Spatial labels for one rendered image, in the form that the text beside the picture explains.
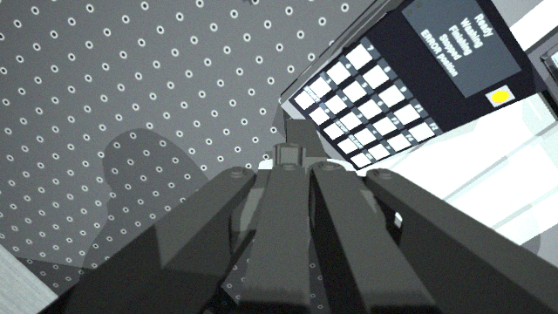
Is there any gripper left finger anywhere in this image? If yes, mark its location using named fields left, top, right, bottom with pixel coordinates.
left=37, top=119, right=311, bottom=314

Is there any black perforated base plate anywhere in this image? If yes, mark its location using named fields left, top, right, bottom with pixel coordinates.
left=0, top=0, right=375, bottom=297

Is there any white multi-well plate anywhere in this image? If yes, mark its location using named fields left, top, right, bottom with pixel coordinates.
left=551, top=52, right=558, bottom=68

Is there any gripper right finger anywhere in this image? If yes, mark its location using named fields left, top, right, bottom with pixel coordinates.
left=299, top=119, right=558, bottom=314

